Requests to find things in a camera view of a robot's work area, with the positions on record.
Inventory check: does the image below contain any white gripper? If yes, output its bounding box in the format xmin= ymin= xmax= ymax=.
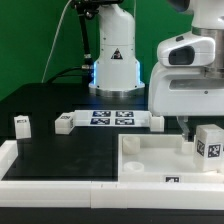
xmin=148 ymin=63 xmax=224 ymax=141

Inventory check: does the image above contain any white square tabletop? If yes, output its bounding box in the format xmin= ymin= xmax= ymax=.
xmin=118 ymin=134 xmax=224 ymax=184

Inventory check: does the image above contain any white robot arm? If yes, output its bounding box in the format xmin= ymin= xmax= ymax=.
xmin=89 ymin=0 xmax=224 ymax=120

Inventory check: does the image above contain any white base tag plate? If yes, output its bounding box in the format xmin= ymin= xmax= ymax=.
xmin=75 ymin=110 xmax=150 ymax=127

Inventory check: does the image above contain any white U-shaped fence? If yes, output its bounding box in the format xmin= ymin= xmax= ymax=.
xmin=0 ymin=140 xmax=224 ymax=210

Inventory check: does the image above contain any black cable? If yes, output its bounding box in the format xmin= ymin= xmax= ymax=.
xmin=46 ymin=66 xmax=84 ymax=84

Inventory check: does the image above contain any black camera pole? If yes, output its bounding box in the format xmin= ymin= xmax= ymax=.
xmin=70 ymin=0 xmax=124 ymax=83

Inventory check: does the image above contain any white cable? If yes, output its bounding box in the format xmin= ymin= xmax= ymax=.
xmin=41 ymin=0 xmax=73 ymax=84

